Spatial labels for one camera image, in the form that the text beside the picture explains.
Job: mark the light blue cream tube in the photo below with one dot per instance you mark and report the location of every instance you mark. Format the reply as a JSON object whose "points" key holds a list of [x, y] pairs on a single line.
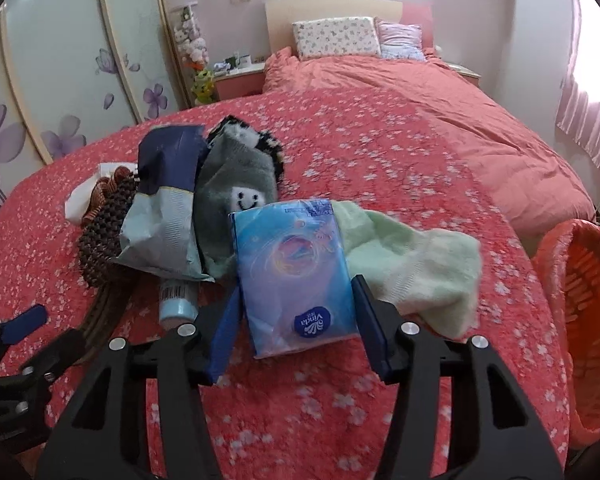
{"points": [[177, 302]]}

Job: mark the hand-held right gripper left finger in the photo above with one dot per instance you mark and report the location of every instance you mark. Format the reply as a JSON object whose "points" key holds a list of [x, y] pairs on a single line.
{"points": [[225, 332]]}

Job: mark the orange basket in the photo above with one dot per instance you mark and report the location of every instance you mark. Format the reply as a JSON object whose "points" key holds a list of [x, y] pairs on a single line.
{"points": [[590, 310]]}

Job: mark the red floral blanket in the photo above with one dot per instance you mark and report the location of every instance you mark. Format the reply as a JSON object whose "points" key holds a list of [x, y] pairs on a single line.
{"points": [[380, 160]]}

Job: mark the clear tube of plush toys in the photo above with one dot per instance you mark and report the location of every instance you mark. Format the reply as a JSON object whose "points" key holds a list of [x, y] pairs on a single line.
{"points": [[191, 35]]}

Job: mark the pink striped pillow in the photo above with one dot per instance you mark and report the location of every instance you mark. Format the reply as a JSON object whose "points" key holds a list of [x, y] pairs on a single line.
{"points": [[400, 37]]}

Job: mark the pink curtain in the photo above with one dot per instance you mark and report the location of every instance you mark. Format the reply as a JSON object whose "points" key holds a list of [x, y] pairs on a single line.
{"points": [[590, 125]]}

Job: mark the blue tissue pack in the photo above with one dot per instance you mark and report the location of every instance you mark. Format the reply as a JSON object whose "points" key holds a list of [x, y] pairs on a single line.
{"points": [[290, 270]]}

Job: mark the pink nightstand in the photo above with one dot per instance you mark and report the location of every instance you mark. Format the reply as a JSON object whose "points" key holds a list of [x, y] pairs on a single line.
{"points": [[237, 85]]}

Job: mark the light green towel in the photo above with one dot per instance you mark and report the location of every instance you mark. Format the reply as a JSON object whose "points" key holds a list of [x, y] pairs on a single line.
{"points": [[420, 270]]}

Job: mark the pink duvet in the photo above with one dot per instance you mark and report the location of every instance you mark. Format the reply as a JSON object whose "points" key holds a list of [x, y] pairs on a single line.
{"points": [[480, 110]]}

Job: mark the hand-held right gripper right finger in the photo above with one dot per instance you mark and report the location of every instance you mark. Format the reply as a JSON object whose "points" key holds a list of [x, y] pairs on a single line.
{"points": [[371, 325]]}

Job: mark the blue and white plastic pouch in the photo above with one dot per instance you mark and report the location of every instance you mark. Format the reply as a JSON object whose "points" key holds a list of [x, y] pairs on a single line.
{"points": [[160, 220]]}

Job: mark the floral print pillow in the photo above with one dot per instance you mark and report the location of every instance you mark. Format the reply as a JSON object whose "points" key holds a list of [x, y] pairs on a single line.
{"points": [[337, 37]]}

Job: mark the brown woven bag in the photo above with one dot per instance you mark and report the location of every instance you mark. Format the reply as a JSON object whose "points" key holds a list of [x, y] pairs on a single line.
{"points": [[105, 235]]}

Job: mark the grey smiley face sock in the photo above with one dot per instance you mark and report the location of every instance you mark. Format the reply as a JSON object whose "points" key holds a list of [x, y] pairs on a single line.
{"points": [[230, 175]]}

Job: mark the beige bedside table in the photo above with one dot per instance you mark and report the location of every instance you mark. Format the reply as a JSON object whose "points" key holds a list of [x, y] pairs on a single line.
{"points": [[465, 72]]}

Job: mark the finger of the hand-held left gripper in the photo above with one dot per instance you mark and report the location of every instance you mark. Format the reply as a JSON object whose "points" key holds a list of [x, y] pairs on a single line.
{"points": [[26, 322], [55, 352]]}

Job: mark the black white checkered sock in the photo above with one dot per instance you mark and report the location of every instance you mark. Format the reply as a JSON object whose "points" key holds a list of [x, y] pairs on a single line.
{"points": [[272, 150]]}

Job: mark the white wardrobe purple flower print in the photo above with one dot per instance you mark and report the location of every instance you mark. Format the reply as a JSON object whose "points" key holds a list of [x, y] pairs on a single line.
{"points": [[70, 60]]}

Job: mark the green plush toy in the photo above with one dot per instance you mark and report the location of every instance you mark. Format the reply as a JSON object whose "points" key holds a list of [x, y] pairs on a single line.
{"points": [[202, 87]]}

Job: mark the beige and pink headboard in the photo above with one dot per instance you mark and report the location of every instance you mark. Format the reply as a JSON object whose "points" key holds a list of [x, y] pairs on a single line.
{"points": [[330, 10]]}

